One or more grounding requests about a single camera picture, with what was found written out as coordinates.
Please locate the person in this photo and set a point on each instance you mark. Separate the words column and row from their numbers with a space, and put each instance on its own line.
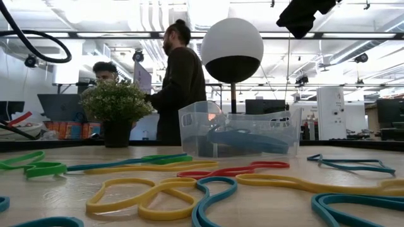
column 180, row 82
column 104, row 71

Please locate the teal rubber band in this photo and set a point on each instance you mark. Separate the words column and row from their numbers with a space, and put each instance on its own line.
column 318, row 159

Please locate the person's grey laptop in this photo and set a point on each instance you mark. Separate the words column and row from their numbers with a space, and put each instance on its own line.
column 142, row 77

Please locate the white globe lamp, black base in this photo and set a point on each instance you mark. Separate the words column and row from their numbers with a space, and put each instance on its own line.
column 232, row 47

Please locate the red rubber band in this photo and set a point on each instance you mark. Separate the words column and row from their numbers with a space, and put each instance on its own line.
column 221, row 171

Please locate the black monitor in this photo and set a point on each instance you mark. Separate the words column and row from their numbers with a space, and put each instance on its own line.
column 265, row 106
column 12, row 108

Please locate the yellow rubber band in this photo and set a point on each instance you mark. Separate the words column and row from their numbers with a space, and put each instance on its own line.
column 153, row 191
column 213, row 164
column 284, row 182

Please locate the dark grey open laptop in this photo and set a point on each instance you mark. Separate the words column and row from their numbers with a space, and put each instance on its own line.
column 60, row 107

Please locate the green rubber band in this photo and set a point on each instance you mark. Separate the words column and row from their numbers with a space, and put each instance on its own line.
column 61, row 168
column 176, row 158
column 39, row 154

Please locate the clear plastic bin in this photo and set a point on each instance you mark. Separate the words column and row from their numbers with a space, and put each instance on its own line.
column 240, row 126

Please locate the green plant in black pot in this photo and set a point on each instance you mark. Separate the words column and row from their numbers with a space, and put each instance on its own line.
column 115, row 104

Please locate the white bowl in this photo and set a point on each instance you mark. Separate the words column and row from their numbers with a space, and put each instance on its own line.
column 28, row 129

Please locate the orange cardboard box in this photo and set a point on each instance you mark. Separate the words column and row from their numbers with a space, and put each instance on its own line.
column 91, row 130
column 63, row 130

